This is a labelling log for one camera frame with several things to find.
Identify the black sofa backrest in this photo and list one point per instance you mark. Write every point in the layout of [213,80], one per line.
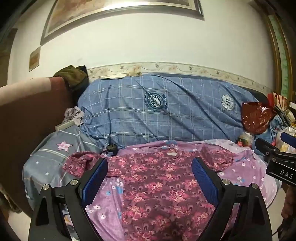
[256,93]

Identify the red gift bag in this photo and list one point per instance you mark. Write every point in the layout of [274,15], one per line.
[277,99]

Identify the red plastic bag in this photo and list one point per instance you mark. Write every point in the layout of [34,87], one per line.
[256,117]

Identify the gold-framed mirror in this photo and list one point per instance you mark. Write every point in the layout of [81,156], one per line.
[281,58]

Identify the pale plastic bag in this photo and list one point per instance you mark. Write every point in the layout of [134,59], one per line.
[285,144]

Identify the grey star-print bedding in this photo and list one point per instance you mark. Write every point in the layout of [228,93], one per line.
[46,157]

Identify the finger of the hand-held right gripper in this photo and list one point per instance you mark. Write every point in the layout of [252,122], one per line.
[266,147]
[289,139]

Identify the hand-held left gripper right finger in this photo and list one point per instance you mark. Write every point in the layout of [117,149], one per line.
[205,183]

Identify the small wall plaque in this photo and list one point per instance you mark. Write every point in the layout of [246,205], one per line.
[34,59]

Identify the purple floral blanket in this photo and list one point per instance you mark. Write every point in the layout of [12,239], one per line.
[245,176]

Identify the blue plaid quilt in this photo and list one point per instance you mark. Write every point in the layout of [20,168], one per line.
[138,115]

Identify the blue denim cloth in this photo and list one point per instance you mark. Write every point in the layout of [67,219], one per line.
[276,126]

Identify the crumpled grey-purple cloth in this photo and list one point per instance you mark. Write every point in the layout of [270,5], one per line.
[74,114]

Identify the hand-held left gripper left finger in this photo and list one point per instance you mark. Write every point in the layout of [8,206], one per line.
[94,183]

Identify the small black object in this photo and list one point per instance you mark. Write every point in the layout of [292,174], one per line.
[111,148]

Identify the dark olive cloth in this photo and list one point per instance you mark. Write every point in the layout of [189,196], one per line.
[71,75]

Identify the maroon floral shirt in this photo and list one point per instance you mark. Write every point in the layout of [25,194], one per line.
[157,192]

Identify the framed horse painting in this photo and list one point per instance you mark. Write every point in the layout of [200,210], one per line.
[92,7]

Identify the brown sofa armrest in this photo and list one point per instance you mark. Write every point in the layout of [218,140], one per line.
[27,120]

